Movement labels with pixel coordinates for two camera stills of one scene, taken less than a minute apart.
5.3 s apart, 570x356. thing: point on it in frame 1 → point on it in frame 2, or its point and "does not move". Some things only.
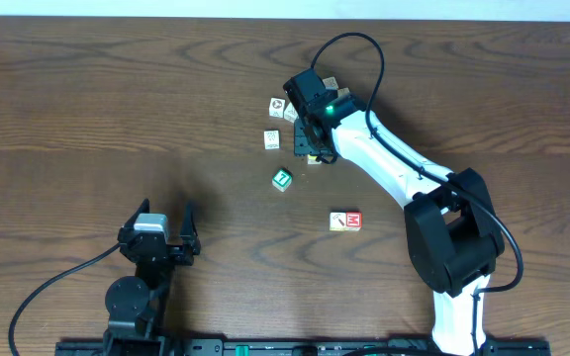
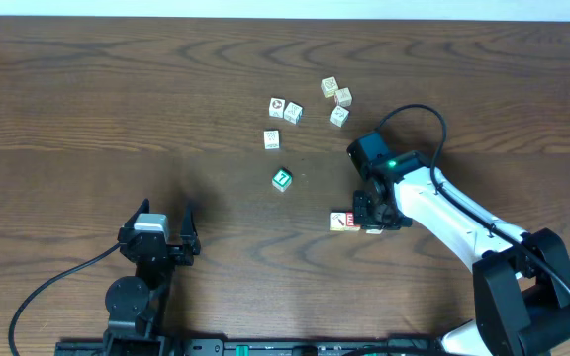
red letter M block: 353,221 does not move
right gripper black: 302,126 → 362,217
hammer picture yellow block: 337,222 does not move
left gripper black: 176,249 does not move
